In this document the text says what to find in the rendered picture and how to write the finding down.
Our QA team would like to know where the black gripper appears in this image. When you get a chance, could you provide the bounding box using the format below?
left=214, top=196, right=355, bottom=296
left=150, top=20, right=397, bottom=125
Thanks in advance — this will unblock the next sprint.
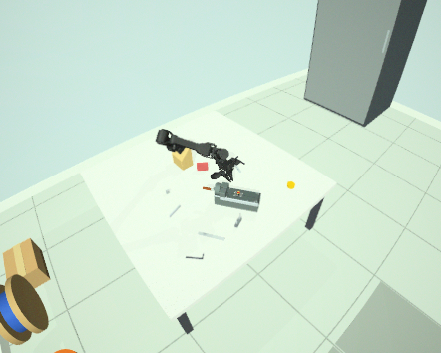
left=211, top=159, right=240, bottom=182

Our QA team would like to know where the small red block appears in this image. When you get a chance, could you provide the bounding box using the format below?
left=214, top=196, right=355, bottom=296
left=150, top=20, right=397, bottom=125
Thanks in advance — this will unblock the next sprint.
left=197, top=162, right=208, bottom=171

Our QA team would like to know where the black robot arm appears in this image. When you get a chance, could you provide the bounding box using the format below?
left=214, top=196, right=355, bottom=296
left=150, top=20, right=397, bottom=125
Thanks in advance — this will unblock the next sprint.
left=156, top=129, right=236, bottom=170

